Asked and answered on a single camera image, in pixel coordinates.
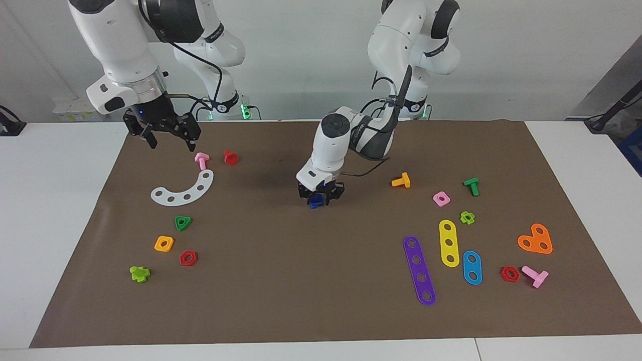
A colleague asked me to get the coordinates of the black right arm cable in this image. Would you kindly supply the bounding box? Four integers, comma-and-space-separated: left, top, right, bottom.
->
138, 0, 224, 113

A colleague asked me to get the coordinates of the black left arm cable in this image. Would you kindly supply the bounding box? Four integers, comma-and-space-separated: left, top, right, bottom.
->
341, 65, 414, 177

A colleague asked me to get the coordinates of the blue two-hole strip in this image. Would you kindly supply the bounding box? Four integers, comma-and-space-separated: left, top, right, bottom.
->
462, 250, 483, 286

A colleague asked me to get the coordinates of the purple four-hole strip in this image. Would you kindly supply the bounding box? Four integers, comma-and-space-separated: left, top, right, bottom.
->
403, 236, 437, 306

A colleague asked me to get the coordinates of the brown table mat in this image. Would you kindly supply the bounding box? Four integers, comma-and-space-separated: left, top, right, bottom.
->
29, 119, 642, 348

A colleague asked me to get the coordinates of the white curved perforated strip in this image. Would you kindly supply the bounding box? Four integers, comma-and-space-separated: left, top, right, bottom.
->
150, 169, 215, 207

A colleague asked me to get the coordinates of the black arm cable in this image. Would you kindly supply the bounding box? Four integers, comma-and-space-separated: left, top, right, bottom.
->
138, 0, 224, 113
341, 65, 414, 177

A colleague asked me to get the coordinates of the orange heart-shaped plate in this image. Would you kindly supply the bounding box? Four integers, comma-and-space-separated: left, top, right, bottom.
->
517, 223, 553, 255

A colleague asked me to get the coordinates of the black device on table edge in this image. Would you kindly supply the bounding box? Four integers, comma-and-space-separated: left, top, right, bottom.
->
0, 105, 27, 137

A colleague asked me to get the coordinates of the blue crate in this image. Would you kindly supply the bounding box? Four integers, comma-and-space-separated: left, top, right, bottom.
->
618, 128, 642, 176

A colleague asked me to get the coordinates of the yellow three-hole strip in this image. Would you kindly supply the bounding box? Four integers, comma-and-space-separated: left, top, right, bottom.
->
439, 220, 460, 268

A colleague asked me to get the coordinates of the white power strip box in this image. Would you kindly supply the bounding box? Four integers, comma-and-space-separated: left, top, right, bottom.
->
53, 98, 108, 122

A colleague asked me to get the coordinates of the black stand pole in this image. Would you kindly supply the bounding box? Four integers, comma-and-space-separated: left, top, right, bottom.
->
584, 80, 642, 133

